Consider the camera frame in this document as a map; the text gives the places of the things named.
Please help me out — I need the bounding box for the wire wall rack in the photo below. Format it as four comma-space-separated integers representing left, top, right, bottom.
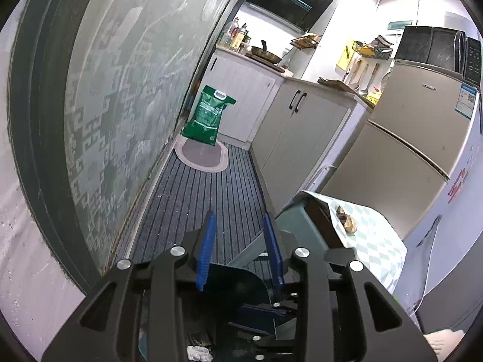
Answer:
351, 36, 393, 61

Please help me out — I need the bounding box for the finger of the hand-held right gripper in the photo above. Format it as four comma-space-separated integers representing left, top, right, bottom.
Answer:
226, 322, 299, 362
238, 290, 299, 322

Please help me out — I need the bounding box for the dark waste bin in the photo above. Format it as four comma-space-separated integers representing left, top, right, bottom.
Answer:
138, 262, 299, 362

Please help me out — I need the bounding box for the beige refrigerator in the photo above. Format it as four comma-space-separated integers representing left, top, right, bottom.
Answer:
321, 58, 483, 325

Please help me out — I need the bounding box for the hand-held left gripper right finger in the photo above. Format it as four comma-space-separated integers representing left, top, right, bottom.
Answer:
262, 213, 439, 362

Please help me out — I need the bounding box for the green rice bag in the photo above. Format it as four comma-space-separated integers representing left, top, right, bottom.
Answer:
182, 85, 237, 147

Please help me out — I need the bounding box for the frying pan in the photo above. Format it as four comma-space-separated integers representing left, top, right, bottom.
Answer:
251, 40, 283, 65

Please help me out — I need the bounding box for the patterned glass sliding door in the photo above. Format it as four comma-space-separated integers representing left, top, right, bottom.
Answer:
8, 0, 257, 295

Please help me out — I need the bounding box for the white cabinet with black handles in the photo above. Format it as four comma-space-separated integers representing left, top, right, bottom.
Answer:
251, 77, 374, 212

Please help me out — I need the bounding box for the white plastic bag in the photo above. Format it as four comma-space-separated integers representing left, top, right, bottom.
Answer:
187, 345, 214, 362

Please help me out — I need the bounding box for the wooden cutting board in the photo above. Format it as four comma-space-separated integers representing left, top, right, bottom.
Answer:
318, 77, 359, 92

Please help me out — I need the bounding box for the teal stool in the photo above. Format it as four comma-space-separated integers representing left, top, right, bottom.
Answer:
226, 200, 333, 272

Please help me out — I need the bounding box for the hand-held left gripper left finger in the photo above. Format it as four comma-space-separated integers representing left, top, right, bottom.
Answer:
41, 210, 217, 362

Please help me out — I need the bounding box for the black microwave oven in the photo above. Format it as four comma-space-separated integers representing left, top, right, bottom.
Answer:
394, 26, 483, 85

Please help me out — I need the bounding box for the green white checkered tablecloth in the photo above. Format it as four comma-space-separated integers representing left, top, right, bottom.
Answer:
302, 190, 408, 295

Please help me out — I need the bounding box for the white kitchen base cabinet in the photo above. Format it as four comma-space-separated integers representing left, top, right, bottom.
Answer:
202, 47, 285, 144

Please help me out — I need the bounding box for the oval floor mat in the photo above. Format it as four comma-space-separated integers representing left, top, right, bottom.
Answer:
174, 136, 229, 174

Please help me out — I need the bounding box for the yellow wall sign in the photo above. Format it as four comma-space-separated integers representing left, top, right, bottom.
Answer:
337, 40, 355, 70

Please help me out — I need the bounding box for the cluster of condiment bottles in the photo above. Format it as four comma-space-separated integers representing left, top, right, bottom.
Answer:
219, 18, 251, 54

